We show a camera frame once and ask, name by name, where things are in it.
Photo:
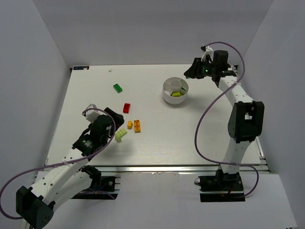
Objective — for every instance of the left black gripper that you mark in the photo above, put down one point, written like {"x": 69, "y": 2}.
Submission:
{"x": 114, "y": 117}

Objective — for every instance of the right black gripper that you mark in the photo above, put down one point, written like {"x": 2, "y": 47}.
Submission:
{"x": 196, "y": 69}

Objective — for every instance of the lime green lego brick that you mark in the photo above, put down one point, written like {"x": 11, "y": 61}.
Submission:
{"x": 176, "y": 94}

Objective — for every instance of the green lego plate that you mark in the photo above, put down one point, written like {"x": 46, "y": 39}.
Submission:
{"x": 117, "y": 88}

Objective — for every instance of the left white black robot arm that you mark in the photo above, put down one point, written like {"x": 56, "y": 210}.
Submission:
{"x": 74, "y": 177}

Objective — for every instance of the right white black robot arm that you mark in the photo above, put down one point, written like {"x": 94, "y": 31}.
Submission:
{"x": 224, "y": 79}

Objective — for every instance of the small orange lego brick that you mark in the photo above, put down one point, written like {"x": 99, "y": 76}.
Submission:
{"x": 129, "y": 124}

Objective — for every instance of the red lego brick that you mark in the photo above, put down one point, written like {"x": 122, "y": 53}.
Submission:
{"x": 126, "y": 108}

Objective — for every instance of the pale green lego brick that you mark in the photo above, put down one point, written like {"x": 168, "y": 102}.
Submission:
{"x": 120, "y": 134}

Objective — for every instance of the orange yellow lego brick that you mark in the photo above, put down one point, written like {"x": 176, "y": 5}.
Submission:
{"x": 137, "y": 126}

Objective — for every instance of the white round divided container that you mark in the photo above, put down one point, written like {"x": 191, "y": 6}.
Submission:
{"x": 175, "y": 90}

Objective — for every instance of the left blue table label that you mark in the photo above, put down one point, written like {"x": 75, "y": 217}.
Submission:
{"x": 75, "y": 68}

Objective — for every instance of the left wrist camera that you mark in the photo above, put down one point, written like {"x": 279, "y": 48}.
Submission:
{"x": 91, "y": 115}

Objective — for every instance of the aluminium front rail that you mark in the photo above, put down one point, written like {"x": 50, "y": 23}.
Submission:
{"x": 154, "y": 169}

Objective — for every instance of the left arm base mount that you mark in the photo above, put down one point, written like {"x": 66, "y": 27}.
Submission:
{"x": 106, "y": 188}

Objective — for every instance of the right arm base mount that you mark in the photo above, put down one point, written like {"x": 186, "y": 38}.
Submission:
{"x": 210, "y": 191}

